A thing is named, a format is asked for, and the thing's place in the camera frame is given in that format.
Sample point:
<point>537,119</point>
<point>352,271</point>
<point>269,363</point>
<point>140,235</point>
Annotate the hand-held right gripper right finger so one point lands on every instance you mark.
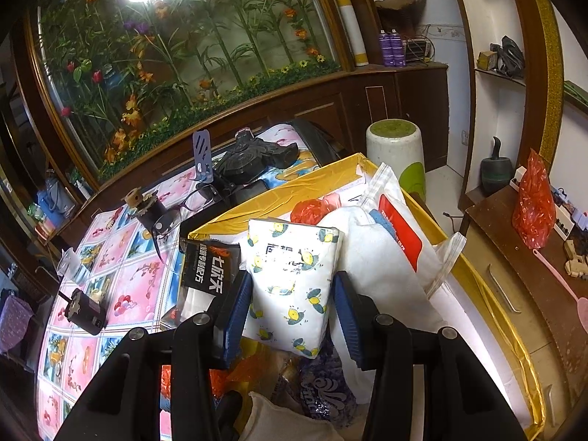
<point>349,326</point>

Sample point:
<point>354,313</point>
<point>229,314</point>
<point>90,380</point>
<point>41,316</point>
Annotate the white and green plastic stool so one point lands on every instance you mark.
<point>393,161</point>

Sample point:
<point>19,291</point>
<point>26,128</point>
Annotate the small yellow box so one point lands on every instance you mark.
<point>486,60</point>

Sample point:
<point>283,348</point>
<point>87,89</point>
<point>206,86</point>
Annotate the white bag with red label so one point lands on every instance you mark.
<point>381,257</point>

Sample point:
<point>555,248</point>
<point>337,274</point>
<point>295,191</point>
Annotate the black and white packet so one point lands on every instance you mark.
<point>206,271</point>

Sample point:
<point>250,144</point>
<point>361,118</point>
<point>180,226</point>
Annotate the red plastic bag with ball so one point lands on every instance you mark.
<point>308,211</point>

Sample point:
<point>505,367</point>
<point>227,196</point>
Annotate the black motor with wooden wheel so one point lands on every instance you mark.
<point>147,213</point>

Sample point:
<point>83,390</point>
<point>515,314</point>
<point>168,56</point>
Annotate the white bee print tissue pack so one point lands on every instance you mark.
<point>289,285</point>

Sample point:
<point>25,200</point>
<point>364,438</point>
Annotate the green flat board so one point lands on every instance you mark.
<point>576,96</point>

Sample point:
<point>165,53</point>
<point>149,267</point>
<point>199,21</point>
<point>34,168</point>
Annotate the gold trimmed wooden archway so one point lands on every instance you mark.
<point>546,78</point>

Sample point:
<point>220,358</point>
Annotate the wooden toy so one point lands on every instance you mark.
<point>574,262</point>

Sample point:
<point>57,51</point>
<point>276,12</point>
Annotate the white and yellow rolled poster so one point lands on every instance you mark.
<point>349,23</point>

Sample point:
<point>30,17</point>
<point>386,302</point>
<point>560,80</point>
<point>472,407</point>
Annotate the blue white tissue packet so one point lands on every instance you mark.
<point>321,390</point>

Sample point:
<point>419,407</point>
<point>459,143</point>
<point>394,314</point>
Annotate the white wall socket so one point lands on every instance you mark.
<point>465,138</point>

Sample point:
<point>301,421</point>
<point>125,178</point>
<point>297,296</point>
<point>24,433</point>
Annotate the dark green vase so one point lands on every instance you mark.
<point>495,172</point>

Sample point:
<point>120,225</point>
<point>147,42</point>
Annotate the blue bag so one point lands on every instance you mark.
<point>53,206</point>

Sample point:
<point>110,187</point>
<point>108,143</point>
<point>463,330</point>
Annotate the artificial flower display panel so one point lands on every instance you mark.
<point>206,55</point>

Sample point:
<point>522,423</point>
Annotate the beige cloth sack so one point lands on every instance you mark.
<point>285,422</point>

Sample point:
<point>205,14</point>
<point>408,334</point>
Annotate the black rectangular case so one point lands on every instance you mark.
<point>250,193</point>

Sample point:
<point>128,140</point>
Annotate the small black motor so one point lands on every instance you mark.
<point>87,312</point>

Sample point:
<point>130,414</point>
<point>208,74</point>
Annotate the blue phone stand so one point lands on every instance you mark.
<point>201,147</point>

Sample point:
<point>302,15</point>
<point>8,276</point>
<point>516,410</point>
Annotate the black eyeglasses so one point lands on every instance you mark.
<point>163,227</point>

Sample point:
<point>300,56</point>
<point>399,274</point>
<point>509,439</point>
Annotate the yellow cardboard box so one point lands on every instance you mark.
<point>275,200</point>

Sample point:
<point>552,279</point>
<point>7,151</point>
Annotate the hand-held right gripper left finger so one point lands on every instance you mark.
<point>236,321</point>

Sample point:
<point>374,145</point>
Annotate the wooden wall shelf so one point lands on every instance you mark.
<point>500,77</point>

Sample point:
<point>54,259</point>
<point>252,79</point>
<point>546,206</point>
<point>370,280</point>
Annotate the white power strip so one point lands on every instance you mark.
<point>567,216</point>

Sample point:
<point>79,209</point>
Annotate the wooden stump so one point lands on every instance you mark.
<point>399,11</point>

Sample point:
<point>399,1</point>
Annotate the purple dotted cloth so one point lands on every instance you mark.
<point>16,321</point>

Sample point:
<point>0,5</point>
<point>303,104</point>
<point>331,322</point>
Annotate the clear plastic cup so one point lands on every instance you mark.
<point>71,264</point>

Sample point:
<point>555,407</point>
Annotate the black bag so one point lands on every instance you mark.
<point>509,55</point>

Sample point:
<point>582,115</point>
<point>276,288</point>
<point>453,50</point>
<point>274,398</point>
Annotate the pink fly swatter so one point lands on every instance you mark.
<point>556,271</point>

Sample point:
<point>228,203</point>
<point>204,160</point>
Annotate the low wooden drawer cabinet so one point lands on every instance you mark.
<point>496,239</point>

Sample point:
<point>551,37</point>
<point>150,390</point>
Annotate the brown wooden sideboard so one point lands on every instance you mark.
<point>349,101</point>

